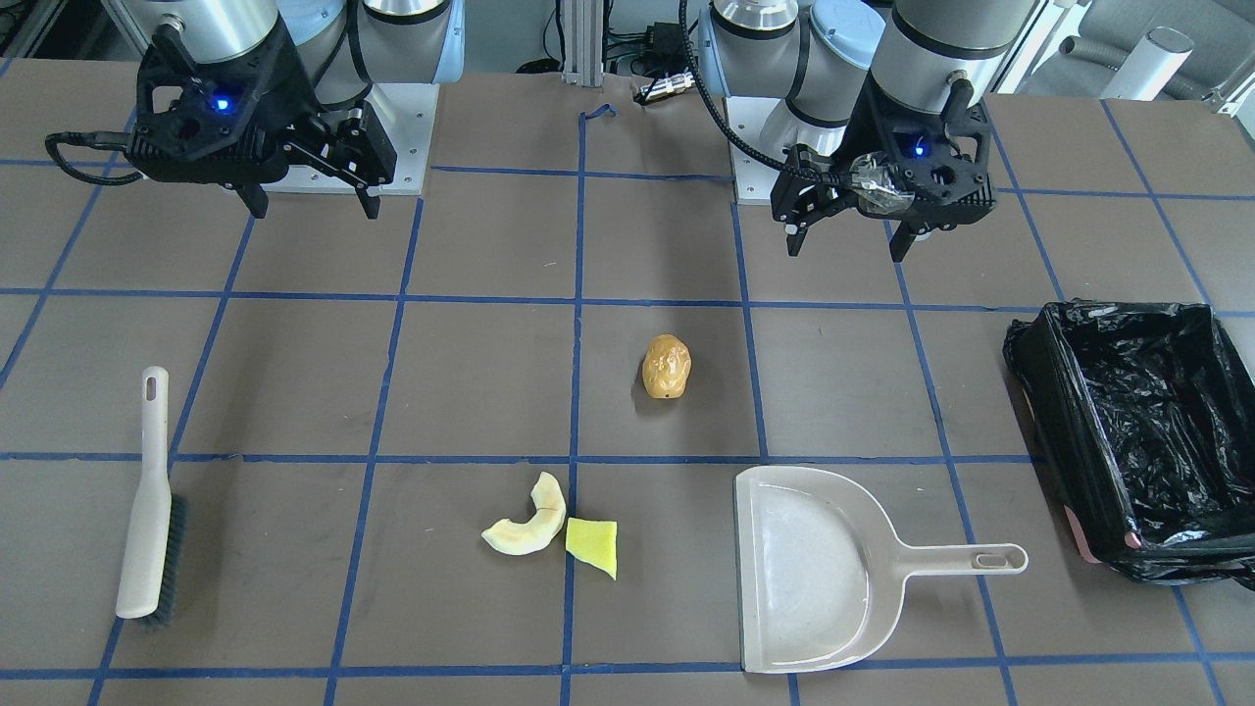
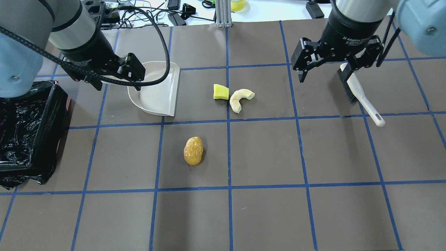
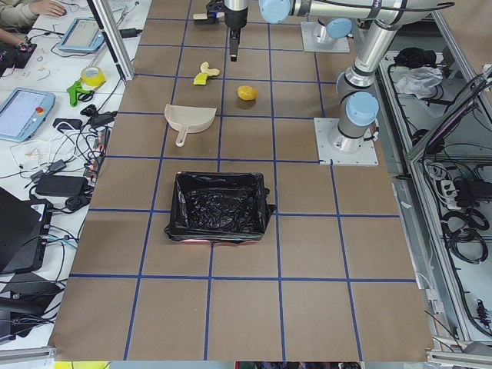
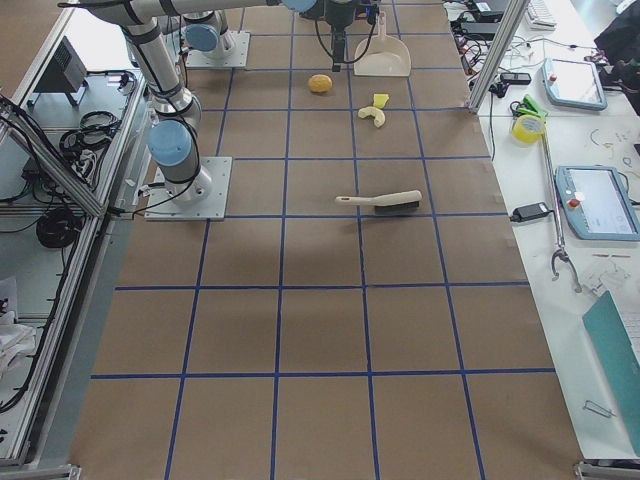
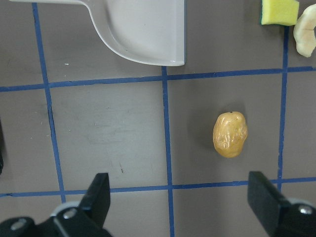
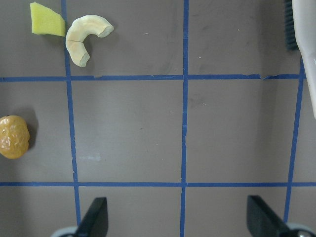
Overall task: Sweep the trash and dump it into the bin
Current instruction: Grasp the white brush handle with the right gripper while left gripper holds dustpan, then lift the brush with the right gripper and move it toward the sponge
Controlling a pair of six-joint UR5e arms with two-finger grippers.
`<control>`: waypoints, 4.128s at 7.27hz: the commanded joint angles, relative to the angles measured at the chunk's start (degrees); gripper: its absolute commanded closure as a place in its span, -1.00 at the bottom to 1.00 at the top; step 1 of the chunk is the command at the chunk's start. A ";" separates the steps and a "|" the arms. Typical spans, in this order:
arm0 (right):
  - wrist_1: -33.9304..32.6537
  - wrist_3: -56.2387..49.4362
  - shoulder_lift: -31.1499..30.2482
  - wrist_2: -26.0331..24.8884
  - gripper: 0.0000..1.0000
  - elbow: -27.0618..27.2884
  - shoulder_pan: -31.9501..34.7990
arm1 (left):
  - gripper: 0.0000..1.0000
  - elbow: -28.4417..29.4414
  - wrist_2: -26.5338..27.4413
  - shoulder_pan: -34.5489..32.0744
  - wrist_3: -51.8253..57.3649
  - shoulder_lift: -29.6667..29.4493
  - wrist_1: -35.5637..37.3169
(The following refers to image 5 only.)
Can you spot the yellow green sponge piece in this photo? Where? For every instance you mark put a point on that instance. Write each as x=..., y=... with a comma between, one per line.
x=279, y=12

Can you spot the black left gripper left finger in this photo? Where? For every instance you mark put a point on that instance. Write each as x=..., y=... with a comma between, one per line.
x=85, y=218

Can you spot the pale curved peel piece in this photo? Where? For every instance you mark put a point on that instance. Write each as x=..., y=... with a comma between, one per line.
x=304, y=32

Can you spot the yellow toy potato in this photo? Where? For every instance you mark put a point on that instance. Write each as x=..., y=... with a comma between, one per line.
x=229, y=134

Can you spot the black trash bag bin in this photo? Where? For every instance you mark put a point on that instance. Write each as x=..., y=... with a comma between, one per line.
x=1, y=150

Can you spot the beige plastic dustpan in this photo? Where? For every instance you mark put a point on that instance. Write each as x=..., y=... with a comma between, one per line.
x=151, y=32

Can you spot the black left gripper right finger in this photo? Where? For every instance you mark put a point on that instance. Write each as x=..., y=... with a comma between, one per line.
x=279, y=216

